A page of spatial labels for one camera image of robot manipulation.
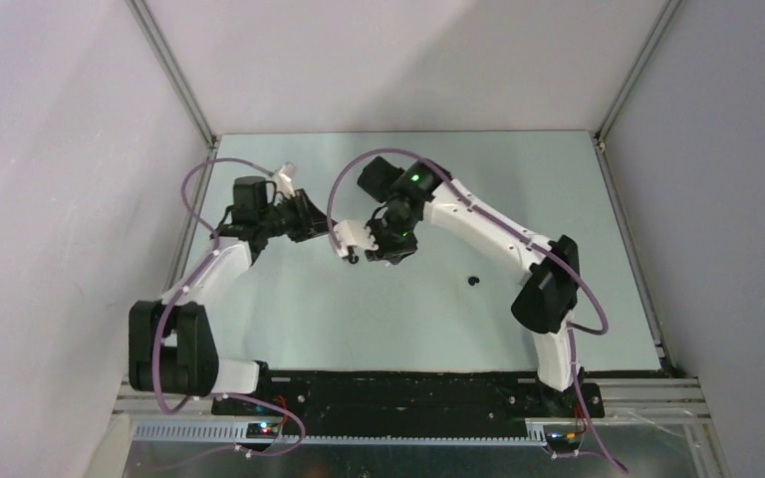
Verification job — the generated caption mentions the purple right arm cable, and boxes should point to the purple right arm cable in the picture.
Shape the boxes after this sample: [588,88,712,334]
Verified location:
[326,147,630,476]

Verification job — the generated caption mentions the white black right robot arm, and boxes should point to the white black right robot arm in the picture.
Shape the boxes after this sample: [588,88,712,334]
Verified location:
[358,156,580,416]

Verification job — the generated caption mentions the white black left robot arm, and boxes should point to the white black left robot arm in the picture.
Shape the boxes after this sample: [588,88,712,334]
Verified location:
[127,170,328,415]

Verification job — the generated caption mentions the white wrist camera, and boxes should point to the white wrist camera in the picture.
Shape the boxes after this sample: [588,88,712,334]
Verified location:
[333,220,379,264]
[271,162,297,198]

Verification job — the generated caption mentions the aluminium front rail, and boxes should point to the aluminium front rail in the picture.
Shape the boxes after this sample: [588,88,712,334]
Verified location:
[114,372,710,447]

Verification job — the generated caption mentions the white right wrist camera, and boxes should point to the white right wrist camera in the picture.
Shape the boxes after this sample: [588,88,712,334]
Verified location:
[333,220,379,264]

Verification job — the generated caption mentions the aluminium frame post left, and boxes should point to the aluminium frame post left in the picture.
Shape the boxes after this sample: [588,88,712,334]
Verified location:
[125,0,219,149]

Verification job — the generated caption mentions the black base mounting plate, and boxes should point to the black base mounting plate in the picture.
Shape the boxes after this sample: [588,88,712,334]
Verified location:
[210,370,605,439]

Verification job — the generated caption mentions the left controller board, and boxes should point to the left controller board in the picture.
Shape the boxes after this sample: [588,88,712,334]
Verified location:
[245,422,281,440]

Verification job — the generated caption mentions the aluminium frame post right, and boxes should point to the aluminium frame post right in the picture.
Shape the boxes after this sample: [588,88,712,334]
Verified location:
[593,0,683,152]

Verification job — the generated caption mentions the aluminium frame post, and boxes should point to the aluminium frame post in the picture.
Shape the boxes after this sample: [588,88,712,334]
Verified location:
[593,0,683,152]
[125,0,219,149]

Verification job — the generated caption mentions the controller board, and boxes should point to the controller board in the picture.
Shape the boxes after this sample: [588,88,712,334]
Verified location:
[245,422,281,440]
[546,432,585,447]

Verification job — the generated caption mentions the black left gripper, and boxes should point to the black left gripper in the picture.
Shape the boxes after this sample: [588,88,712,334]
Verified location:
[258,188,335,243]

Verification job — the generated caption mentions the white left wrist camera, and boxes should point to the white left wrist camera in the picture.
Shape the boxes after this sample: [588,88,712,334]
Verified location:
[271,162,297,198]

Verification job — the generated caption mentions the right controller board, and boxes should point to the right controller board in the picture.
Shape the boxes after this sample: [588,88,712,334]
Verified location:
[546,432,585,447]

